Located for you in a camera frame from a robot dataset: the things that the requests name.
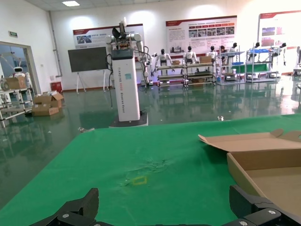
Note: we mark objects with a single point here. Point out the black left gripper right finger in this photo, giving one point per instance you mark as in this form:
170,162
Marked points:
258,209

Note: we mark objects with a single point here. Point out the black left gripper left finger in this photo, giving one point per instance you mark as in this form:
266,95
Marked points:
77,212

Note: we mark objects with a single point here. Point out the cardboard box with oval hole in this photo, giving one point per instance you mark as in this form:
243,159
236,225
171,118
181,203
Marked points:
265,162

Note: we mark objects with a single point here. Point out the red box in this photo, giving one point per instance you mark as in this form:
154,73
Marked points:
56,87

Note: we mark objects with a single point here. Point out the yellow tape square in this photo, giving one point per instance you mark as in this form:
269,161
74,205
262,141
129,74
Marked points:
140,180

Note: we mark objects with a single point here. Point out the green table cloth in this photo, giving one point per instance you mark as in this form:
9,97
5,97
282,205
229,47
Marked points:
141,146

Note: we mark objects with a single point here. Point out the flat brown carton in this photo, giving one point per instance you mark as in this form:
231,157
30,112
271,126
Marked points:
44,110

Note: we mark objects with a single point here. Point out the open brown carton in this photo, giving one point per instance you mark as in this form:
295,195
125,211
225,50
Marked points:
48,99

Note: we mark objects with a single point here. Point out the white pipe rack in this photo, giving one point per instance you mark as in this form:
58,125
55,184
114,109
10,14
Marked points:
18,110

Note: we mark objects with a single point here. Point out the metal storage rack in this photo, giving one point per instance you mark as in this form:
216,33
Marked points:
261,67
231,63
200,75
169,76

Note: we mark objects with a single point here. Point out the closed brown carton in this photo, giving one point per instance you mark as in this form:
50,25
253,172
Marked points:
15,82

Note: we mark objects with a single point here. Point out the black display on stand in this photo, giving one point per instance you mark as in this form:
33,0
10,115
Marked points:
87,58

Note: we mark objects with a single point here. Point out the small white round-head robot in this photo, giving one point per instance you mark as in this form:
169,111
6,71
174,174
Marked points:
17,70

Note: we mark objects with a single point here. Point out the small carton on rack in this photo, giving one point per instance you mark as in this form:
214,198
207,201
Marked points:
175,62
205,59

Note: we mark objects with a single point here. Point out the white black humanoid robot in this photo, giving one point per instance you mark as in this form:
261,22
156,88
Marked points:
212,53
190,55
233,48
162,57
283,50
256,47

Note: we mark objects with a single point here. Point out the tall red white poster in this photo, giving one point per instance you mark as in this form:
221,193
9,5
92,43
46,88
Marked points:
277,28

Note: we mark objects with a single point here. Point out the wide red white poster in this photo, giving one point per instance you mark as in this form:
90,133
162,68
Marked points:
200,30

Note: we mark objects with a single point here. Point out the green exit sign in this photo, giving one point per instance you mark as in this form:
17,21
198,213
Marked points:
13,34

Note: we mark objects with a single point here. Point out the ceiling light panel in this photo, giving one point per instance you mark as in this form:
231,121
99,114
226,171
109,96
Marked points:
69,2

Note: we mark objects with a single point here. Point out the grey door frame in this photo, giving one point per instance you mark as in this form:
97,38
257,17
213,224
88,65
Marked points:
28,66

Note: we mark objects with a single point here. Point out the white wall pipe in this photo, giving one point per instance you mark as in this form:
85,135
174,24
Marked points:
54,47

